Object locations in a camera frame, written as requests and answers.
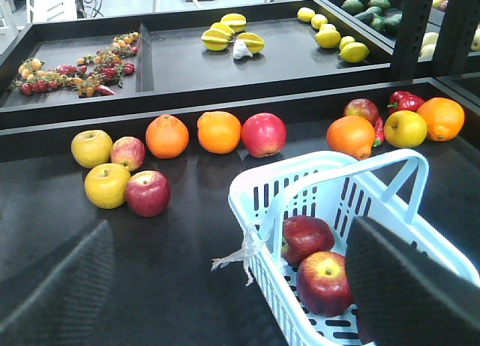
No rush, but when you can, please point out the clear plastic tag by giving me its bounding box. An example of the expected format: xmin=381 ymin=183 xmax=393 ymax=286
xmin=211 ymin=224 xmax=266 ymax=287

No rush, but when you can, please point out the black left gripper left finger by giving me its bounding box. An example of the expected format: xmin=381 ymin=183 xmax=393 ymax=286
xmin=1 ymin=220 xmax=114 ymax=345

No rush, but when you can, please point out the orange right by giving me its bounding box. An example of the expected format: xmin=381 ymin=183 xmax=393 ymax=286
xmin=417 ymin=98 xmax=465 ymax=142

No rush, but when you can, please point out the yellow round fruit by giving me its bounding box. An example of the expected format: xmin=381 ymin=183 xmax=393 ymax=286
xmin=384 ymin=110 xmax=428 ymax=148

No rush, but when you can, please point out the dark red small apple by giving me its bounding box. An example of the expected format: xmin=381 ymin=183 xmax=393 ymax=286
xmin=125 ymin=170 xmax=171 ymax=218

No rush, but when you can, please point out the pink red apple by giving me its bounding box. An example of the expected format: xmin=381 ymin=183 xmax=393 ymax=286
xmin=241 ymin=113 xmax=287 ymax=158

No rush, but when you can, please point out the yellow apple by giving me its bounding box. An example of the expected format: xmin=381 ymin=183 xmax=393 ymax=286
xmin=70 ymin=130 xmax=113 ymax=169
xmin=84 ymin=163 xmax=131 ymax=209

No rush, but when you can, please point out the light blue plastic basket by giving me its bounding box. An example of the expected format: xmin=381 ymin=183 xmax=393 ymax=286
xmin=228 ymin=149 xmax=479 ymax=345

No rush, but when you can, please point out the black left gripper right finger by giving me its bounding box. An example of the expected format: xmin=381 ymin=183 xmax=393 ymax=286
xmin=346 ymin=217 xmax=479 ymax=345

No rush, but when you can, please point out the white garlic bulb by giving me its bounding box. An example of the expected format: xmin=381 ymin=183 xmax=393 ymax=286
xmin=232 ymin=39 xmax=253 ymax=60

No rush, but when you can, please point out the red chili pepper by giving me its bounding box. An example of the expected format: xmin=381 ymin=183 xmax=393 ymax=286
xmin=373 ymin=116 xmax=385 ymax=147

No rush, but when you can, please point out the orange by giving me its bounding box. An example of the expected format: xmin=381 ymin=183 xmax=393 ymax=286
xmin=197 ymin=111 xmax=242 ymax=155
xmin=417 ymin=98 xmax=465 ymax=142
xmin=145 ymin=114 xmax=189 ymax=159
xmin=326 ymin=115 xmax=376 ymax=160

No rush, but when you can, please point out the red bell pepper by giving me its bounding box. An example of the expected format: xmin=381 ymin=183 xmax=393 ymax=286
xmin=387 ymin=91 xmax=425 ymax=114

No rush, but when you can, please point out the red green apple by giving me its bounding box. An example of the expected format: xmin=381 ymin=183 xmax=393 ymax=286
xmin=343 ymin=98 xmax=380 ymax=125

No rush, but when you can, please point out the yellow apple front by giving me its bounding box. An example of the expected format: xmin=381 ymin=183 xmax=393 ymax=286
xmin=84 ymin=163 xmax=131 ymax=209

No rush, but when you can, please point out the black wooden fruit stand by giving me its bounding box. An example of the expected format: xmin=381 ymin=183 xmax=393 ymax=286
xmin=1 ymin=1 xmax=479 ymax=345

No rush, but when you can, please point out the orange far left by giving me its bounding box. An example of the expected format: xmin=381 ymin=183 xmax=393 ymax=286
xmin=197 ymin=111 xmax=242 ymax=155

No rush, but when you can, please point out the yellow starfruit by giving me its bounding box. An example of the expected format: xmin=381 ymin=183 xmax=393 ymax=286
xmin=237 ymin=32 xmax=265 ymax=54

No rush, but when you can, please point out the small pink apple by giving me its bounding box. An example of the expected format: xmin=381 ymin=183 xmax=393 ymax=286
xmin=110 ymin=136 xmax=146 ymax=172

